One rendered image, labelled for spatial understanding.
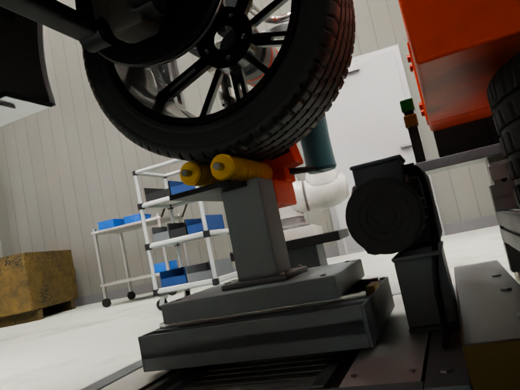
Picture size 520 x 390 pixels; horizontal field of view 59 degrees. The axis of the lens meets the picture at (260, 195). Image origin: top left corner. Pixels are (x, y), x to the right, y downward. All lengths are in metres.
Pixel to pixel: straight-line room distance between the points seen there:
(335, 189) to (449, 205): 3.26
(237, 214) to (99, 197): 5.44
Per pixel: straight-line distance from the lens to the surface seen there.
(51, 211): 6.89
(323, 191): 2.21
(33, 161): 7.13
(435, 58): 0.74
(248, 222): 1.06
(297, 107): 1.00
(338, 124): 5.41
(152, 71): 1.37
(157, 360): 1.07
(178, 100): 1.45
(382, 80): 5.50
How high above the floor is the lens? 0.31
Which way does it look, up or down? 6 degrees up
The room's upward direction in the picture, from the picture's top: 12 degrees counter-clockwise
